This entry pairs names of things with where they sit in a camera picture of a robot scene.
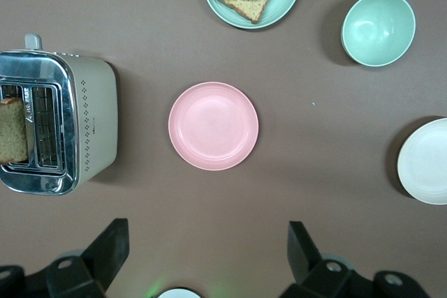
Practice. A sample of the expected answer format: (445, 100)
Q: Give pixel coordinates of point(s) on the pink plate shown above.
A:
(213, 126)

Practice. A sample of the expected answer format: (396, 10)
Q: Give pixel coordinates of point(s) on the brown bread slice in toaster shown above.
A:
(12, 130)

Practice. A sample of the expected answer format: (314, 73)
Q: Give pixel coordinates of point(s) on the green bowl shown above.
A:
(379, 29)

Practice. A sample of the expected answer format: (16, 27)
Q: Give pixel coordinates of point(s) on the beige plate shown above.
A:
(426, 162)

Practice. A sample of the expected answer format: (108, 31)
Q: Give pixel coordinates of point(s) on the beige chrome toaster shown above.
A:
(96, 120)

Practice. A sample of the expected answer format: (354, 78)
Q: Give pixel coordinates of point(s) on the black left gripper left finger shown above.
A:
(104, 256)

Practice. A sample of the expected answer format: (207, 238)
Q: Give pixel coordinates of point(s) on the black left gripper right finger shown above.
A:
(307, 263)

